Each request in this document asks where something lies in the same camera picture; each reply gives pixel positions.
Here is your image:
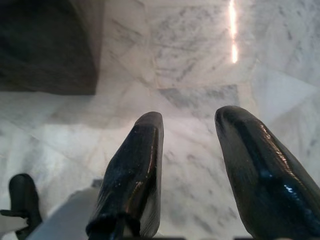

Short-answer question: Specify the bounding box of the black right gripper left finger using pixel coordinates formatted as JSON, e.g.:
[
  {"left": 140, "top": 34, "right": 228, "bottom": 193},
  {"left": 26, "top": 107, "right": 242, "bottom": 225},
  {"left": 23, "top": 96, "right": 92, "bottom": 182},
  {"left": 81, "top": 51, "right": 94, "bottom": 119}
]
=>
[{"left": 85, "top": 111, "right": 165, "bottom": 240}]

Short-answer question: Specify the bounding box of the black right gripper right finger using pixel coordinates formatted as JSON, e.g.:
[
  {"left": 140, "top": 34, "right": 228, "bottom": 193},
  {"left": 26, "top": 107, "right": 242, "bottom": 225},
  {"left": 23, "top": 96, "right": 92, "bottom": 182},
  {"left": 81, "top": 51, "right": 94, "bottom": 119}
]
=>
[{"left": 214, "top": 105, "right": 320, "bottom": 240}]

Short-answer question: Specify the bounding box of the dark brown fabric sofa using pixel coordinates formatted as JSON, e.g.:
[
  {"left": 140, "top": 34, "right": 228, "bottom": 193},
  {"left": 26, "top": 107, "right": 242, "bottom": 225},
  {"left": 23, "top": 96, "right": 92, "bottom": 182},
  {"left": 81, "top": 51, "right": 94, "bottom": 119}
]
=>
[{"left": 0, "top": 0, "right": 105, "bottom": 96}]

